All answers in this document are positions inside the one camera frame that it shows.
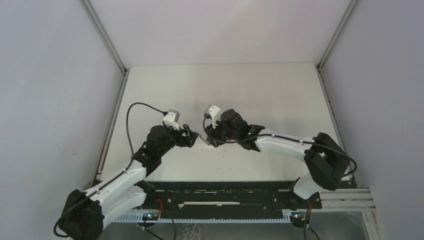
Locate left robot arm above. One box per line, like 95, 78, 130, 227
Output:
53, 124, 199, 240

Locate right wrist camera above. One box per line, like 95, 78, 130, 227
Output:
204, 105, 222, 129

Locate aluminium frame post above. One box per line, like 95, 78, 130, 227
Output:
79, 0, 130, 75
316, 0, 361, 72

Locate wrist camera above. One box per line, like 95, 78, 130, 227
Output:
204, 105, 222, 129
162, 109, 180, 131

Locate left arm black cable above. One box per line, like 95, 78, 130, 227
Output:
52, 102, 168, 238

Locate left controller board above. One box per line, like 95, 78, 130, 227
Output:
142, 213, 159, 222

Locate right aluminium frame post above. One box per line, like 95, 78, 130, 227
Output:
316, 0, 361, 72

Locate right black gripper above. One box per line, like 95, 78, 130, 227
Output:
206, 115, 240, 147

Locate white cable duct strip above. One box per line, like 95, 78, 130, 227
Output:
112, 212, 292, 224

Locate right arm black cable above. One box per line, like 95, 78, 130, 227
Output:
202, 115, 359, 178

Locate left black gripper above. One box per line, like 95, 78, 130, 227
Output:
158, 123, 199, 157

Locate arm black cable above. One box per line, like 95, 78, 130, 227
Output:
52, 102, 168, 238
202, 115, 359, 178

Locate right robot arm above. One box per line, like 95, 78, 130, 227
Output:
202, 105, 358, 208

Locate front aluminium rail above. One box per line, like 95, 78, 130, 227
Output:
75, 188, 376, 213

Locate white stapler base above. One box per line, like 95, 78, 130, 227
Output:
199, 134, 210, 145

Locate left aluminium frame post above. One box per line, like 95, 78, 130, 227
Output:
79, 0, 130, 75

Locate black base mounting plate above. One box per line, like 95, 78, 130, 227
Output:
136, 180, 323, 221

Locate right controller board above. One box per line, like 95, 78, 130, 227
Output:
290, 213, 308, 223

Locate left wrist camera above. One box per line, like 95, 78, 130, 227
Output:
162, 109, 180, 131

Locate controller board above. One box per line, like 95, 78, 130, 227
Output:
290, 213, 308, 223
142, 213, 159, 222

